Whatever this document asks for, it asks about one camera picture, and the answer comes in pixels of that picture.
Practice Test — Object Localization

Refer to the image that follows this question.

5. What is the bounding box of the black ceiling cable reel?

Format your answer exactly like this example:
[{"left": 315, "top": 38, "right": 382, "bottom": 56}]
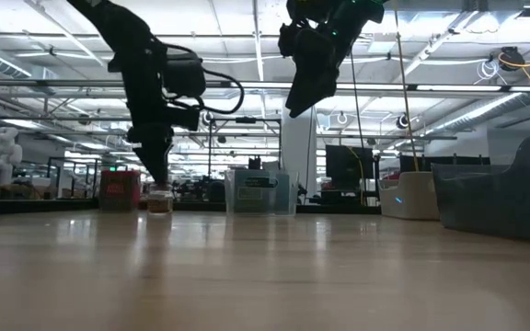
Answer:
[{"left": 498, "top": 45, "right": 526, "bottom": 73}]

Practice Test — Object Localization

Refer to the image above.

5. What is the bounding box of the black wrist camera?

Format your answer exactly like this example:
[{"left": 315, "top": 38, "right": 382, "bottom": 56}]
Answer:
[
  {"left": 167, "top": 106, "right": 201, "bottom": 132},
  {"left": 277, "top": 21, "right": 304, "bottom": 59}
]

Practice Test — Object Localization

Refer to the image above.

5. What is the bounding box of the clear plastic bin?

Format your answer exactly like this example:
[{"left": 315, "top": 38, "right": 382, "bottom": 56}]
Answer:
[{"left": 224, "top": 168, "right": 300, "bottom": 218}]

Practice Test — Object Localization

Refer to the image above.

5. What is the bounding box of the dark grey plastic bin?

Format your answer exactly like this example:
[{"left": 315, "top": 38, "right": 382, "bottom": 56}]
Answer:
[{"left": 432, "top": 131, "right": 530, "bottom": 245}]

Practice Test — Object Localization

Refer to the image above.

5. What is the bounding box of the black monitor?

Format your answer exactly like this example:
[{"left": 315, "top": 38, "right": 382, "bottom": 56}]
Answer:
[{"left": 325, "top": 144, "right": 375, "bottom": 192}]

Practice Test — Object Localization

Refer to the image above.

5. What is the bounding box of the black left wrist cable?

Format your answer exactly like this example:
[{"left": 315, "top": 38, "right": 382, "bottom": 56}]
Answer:
[{"left": 199, "top": 67, "right": 246, "bottom": 115}]

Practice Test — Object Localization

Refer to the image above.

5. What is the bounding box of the dark green pepper tin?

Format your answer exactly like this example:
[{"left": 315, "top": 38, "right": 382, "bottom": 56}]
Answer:
[{"left": 233, "top": 170, "right": 279, "bottom": 215}]

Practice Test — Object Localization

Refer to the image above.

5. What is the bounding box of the yellow cable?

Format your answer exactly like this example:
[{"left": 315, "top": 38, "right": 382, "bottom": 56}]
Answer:
[{"left": 393, "top": 0, "right": 420, "bottom": 173}]

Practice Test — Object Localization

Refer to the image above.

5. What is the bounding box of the black aluminium table frame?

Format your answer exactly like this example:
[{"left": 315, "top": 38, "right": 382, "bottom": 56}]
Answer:
[{"left": 0, "top": 198, "right": 382, "bottom": 216}]

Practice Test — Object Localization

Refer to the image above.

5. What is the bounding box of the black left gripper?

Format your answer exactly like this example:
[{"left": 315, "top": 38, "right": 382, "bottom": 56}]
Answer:
[{"left": 108, "top": 43, "right": 207, "bottom": 188}]

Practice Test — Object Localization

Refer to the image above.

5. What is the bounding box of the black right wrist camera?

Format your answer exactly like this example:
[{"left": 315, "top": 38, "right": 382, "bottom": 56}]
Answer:
[{"left": 277, "top": 21, "right": 304, "bottom": 59}]

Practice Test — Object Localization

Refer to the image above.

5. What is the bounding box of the black metal frame rig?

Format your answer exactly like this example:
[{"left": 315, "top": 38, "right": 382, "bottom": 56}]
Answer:
[{"left": 206, "top": 116, "right": 282, "bottom": 178}]

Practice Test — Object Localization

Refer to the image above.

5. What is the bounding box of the glass spice jar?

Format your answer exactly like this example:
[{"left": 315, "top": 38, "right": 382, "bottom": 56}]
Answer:
[{"left": 146, "top": 183, "right": 175, "bottom": 216}]

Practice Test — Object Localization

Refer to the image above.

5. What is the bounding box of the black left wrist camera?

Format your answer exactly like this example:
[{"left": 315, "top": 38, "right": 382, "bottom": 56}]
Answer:
[{"left": 167, "top": 106, "right": 201, "bottom": 132}]

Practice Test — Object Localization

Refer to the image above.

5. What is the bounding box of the black hanging cable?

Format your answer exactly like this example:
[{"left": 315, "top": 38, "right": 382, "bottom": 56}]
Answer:
[{"left": 348, "top": 45, "right": 366, "bottom": 149}]

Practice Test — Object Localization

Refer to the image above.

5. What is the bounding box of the red spice tin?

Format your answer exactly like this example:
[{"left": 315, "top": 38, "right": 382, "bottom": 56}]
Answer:
[{"left": 98, "top": 169, "right": 143, "bottom": 212}]

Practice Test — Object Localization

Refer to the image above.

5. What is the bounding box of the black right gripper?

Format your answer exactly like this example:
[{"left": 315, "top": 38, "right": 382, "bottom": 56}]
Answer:
[{"left": 284, "top": 8, "right": 384, "bottom": 119}]

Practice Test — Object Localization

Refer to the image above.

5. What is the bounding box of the white plastic bin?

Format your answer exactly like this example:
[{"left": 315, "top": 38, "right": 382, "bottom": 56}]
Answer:
[{"left": 378, "top": 170, "right": 437, "bottom": 221}]

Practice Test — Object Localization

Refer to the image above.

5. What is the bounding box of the white building column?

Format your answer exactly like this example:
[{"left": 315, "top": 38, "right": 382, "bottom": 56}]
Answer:
[{"left": 282, "top": 95, "right": 318, "bottom": 197}]

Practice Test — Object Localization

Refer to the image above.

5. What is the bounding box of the long ceiling light bar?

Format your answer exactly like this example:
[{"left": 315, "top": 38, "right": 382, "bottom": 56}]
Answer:
[{"left": 0, "top": 78, "right": 530, "bottom": 93}]

